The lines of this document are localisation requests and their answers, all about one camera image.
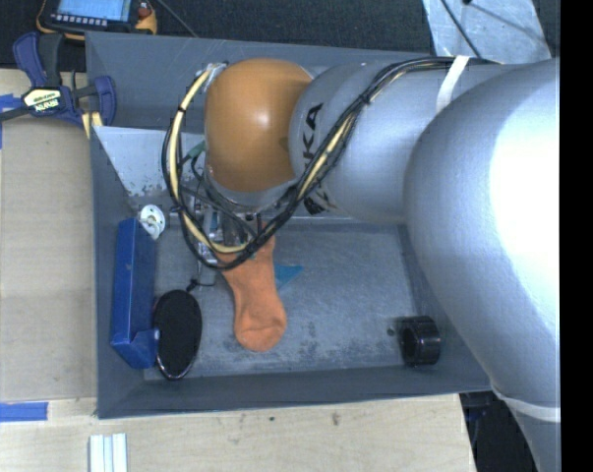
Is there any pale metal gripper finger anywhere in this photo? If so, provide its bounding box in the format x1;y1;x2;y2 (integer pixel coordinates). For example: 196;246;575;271
199;257;218;290

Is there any orange sock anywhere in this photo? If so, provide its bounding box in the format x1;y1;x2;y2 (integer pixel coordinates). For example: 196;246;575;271
219;222;289;354

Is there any small white plastic fitting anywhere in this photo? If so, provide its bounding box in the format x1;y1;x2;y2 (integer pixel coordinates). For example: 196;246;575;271
137;204;167;240

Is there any long blue box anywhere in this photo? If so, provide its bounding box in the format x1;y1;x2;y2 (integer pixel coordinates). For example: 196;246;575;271
109;216;161;371

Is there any blue triangular scrap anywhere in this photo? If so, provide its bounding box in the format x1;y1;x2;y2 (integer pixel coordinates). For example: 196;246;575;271
273;263;306;295

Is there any grey metal bin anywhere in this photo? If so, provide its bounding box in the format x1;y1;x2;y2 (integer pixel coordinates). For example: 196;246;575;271
84;30;495;420

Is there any pale wood flat board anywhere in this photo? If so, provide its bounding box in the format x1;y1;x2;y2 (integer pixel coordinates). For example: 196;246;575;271
0;118;99;404

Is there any black plastic ring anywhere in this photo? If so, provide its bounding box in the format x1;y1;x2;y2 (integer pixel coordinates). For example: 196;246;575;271
397;315;444;368

